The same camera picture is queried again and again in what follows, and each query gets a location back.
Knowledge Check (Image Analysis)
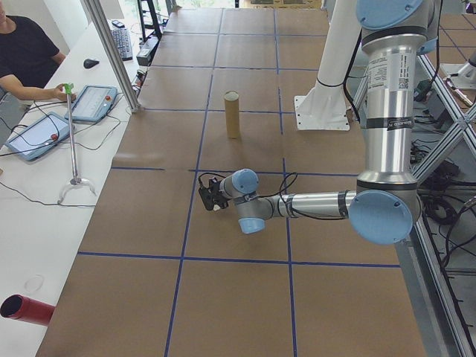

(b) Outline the bare person forearm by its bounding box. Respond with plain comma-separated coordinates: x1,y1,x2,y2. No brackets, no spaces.
0,73,60,101

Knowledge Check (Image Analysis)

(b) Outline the bare person hand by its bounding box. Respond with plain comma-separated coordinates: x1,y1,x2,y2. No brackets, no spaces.
55,84,77,103

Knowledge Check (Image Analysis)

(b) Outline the brown cardboard tube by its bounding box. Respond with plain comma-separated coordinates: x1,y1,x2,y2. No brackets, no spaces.
223,91,242,140

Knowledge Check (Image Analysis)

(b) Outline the blue teach pendant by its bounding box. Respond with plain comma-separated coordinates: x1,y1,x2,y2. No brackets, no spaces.
68,84,120,125
4,111,76,162

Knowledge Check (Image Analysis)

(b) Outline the dark box with label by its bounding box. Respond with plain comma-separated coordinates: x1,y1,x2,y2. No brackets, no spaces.
135,36,161,68

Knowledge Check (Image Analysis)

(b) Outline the black computer keyboard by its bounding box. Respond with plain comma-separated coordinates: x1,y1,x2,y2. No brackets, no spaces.
110,28,134,62

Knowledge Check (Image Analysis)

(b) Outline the white desk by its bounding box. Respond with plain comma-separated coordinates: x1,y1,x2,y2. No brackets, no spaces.
0,20,149,357

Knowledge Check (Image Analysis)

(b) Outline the black metal rack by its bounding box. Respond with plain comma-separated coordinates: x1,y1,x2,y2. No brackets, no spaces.
136,0,169,42

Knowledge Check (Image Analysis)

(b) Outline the red cylinder tube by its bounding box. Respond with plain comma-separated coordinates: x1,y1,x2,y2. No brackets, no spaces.
0,294,57,327

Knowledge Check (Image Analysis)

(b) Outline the grey laptop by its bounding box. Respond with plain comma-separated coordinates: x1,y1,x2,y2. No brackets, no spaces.
0,86,29,148

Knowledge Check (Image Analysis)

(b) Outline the black power adapter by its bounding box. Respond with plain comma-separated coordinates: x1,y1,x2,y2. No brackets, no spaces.
414,79,429,102

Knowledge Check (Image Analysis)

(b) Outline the person in black t-shirt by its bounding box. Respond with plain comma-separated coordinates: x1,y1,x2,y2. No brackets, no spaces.
0,0,67,90

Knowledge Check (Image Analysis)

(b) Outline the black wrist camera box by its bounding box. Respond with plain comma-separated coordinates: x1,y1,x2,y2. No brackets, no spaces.
198,185,213,210

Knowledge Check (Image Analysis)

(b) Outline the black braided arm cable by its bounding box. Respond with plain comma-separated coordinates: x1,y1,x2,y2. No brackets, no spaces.
198,170,358,221

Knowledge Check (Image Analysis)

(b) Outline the black pendant cable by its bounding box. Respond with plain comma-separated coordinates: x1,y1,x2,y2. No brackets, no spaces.
0,180,96,208
10,99,124,150

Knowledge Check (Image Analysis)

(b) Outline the silver reacher grabber green handle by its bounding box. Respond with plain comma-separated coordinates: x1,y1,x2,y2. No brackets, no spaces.
57,83,98,205

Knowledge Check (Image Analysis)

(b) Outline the white post on square plate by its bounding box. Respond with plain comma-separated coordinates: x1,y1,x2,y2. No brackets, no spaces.
440,50,476,91
293,0,362,132

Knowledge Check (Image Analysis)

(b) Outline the aluminium profile post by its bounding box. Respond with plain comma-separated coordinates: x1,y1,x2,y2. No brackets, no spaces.
83,0,140,114

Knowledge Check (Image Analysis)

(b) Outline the clear plastic ring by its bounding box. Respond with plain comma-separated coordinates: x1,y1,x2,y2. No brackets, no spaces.
23,274,46,293

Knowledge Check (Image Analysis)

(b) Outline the black cable bundle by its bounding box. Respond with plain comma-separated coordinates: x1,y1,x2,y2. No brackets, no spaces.
408,141,476,335

